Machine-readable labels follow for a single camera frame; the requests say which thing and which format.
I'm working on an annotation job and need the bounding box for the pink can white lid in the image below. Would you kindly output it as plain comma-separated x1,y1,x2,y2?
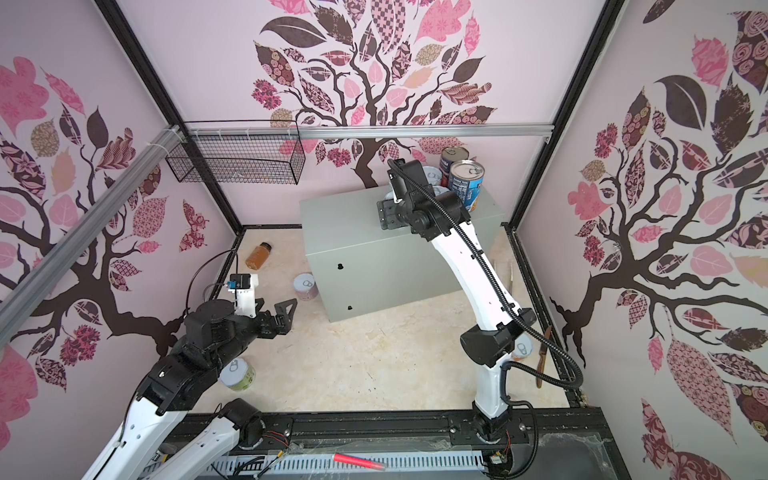
422,165,443,186

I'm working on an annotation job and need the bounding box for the blue label tall can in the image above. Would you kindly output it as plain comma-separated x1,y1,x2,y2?
448,160,485,212

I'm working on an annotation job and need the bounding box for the la sicilia tomato can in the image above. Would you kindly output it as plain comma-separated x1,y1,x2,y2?
439,146,469,187

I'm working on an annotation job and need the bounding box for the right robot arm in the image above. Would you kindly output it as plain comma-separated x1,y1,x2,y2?
378,159,583,443

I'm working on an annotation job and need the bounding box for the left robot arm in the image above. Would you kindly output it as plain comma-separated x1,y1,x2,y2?
84,299,298,479

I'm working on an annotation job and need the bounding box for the pink can near cabinet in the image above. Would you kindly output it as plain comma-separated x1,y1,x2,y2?
293,272,319,301

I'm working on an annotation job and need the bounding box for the green label can left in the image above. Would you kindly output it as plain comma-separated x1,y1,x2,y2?
219,357,254,391

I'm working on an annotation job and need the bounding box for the orange spice jar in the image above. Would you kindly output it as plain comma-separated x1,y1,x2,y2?
245,242,272,271

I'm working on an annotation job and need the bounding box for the grey metal cabinet box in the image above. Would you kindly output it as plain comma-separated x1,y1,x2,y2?
299,185,505,324

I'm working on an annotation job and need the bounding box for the pink marker pen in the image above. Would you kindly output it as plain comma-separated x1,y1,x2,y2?
333,454,386,471

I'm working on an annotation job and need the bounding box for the orange label can right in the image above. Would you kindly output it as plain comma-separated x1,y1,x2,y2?
512,334,533,361

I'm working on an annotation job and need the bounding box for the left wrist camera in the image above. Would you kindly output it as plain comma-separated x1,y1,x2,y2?
227,273,259,318

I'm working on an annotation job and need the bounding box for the aluminium rail back wall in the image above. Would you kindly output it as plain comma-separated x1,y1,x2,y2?
188,123,554,140

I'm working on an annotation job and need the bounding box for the aluminium rail wall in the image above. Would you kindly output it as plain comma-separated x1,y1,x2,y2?
1,125,182,345
188,123,554,140

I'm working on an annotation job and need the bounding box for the white slotted cable duct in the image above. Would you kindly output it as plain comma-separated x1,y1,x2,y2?
198,451,485,479

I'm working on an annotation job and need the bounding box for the black wire basket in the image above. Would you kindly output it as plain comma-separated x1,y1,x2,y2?
165,120,306,185

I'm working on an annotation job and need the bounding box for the wooden handled knife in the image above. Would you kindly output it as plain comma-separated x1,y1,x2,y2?
535,326,552,389

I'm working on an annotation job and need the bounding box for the aluminium rail left wall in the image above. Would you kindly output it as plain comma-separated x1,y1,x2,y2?
1,125,182,345

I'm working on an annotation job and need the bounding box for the black mounting rail base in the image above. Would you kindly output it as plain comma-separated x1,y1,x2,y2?
110,407,631,480

